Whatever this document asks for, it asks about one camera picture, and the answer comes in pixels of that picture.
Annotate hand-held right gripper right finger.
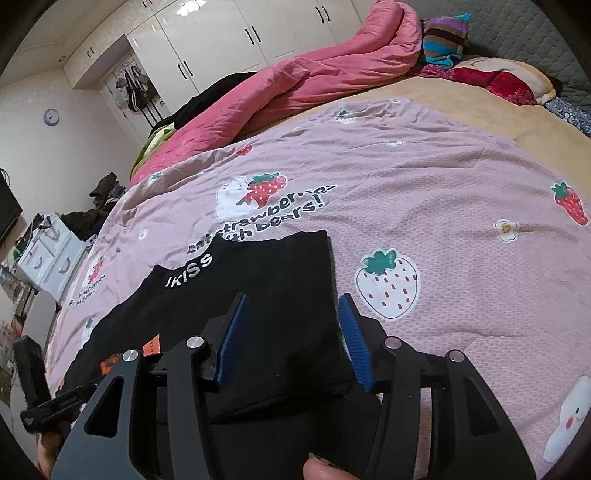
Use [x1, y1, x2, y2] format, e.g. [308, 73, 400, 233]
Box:
[337, 293, 550, 480]

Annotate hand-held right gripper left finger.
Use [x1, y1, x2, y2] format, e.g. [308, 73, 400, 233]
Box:
[50, 292, 250, 480]

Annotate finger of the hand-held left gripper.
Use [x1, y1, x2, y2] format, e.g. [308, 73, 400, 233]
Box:
[20, 376, 108, 426]

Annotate black printed garment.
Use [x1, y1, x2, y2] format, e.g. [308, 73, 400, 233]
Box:
[62, 229, 384, 480]

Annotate dark clothes pile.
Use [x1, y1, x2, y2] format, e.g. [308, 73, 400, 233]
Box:
[60, 172, 125, 241]

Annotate black clothes heap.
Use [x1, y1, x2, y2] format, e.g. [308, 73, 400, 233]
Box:
[173, 71, 258, 130]

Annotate person's left hand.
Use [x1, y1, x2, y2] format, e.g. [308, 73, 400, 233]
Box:
[36, 418, 75, 479]

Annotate person's right hand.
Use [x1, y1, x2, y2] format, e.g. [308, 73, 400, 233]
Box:
[302, 453, 345, 480]

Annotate white drawer cabinet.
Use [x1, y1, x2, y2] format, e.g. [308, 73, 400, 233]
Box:
[16, 212, 88, 301]

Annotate pink strawberry print blanket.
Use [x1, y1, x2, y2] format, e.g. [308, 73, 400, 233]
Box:
[46, 97, 591, 480]

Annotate black television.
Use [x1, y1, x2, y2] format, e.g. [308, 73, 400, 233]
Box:
[0, 173, 24, 245]

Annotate green blanket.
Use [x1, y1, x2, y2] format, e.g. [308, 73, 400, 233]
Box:
[130, 124, 178, 174]

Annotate tan bed sheet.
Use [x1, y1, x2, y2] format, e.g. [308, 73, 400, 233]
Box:
[249, 76, 591, 153]

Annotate hanging dark bags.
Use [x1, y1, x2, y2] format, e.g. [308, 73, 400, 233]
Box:
[115, 65, 160, 114]

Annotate pink duvet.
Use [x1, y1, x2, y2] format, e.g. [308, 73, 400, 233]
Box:
[130, 1, 423, 185]

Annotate red floral cream pillow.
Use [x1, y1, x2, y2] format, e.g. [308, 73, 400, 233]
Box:
[409, 55, 557, 107]

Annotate white wardrobe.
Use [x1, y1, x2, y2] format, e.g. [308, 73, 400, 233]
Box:
[62, 0, 384, 100]

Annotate blue patterned cloth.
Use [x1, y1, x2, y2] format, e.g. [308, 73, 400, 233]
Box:
[545, 97, 591, 139]

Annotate striped colourful pillow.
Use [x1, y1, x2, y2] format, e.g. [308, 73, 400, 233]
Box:
[421, 13, 472, 70]

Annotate grey quilted headboard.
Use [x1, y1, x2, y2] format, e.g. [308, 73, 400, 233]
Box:
[418, 0, 591, 107]

